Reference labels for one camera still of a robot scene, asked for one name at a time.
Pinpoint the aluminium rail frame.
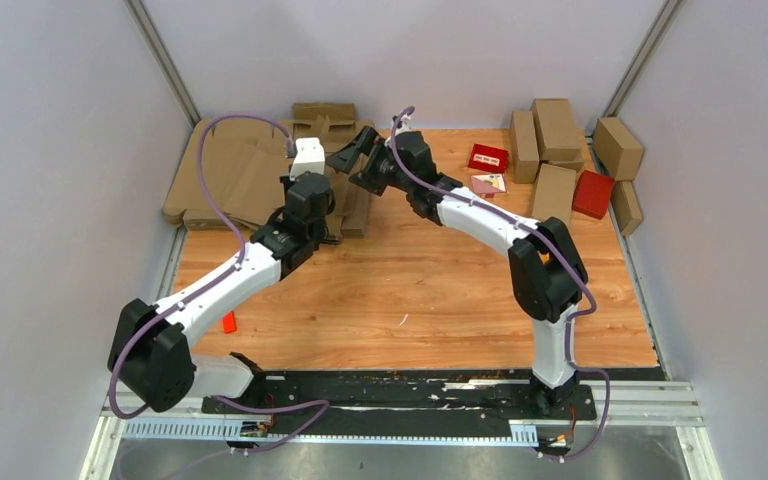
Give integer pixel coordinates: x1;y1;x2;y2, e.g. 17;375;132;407
79;228;723;480

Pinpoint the cardboard box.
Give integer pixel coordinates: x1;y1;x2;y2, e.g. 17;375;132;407
527;164;577;227
204;138;371;237
611;181;643;237
592;117;645;181
531;98;580;163
509;110;540;184

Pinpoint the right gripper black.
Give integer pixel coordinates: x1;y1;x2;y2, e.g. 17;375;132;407
326;127;413;197

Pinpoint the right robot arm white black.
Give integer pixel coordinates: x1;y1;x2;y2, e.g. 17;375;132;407
326;127;588;418

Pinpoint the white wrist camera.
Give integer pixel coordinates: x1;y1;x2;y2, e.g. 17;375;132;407
393;114;414;135
289;137;326;180

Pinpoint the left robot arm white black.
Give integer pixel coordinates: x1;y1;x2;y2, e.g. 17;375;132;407
108;172;335;418

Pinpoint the small orange block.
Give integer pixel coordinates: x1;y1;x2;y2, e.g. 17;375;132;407
222;311;237;334

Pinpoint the folded cardboard box top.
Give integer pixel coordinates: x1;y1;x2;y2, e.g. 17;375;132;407
531;98;580;163

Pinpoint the pink puzzle box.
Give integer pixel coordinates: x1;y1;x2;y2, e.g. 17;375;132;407
469;173;508;199

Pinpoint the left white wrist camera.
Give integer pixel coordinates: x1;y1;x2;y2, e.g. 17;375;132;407
289;137;326;180

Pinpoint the flat cardboard stack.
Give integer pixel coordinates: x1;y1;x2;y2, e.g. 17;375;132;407
162;102;375;230

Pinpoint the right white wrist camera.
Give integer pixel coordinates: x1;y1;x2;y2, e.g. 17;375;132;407
393;114;414;135

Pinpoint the small red box with window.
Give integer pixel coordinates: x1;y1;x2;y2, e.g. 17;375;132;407
467;143;510;174

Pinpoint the folded cardboard box front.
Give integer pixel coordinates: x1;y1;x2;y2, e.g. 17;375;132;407
527;164;577;227

